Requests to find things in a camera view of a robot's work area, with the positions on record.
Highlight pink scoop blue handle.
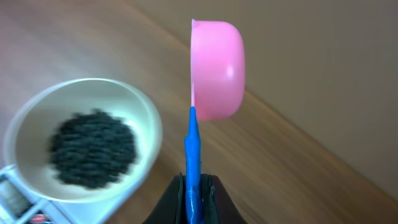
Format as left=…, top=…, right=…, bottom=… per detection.
left=184, top=20, right=246, bottom=223

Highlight black beans in bowl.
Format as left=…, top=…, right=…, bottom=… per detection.
left=49, top=109, right=138, bottom=189

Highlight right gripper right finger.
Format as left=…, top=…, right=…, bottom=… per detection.
left=201, top=174, right=247, bottom=224

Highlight white ceramic bowl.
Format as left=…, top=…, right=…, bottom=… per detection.
left=2, top=77, right=164, bottom=204

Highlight white digital kitchen scale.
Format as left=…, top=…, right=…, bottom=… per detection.
left=0, top=164, right=137, bottom=224

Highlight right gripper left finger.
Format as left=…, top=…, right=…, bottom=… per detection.
left=143, top=173, right=187, bottom=224

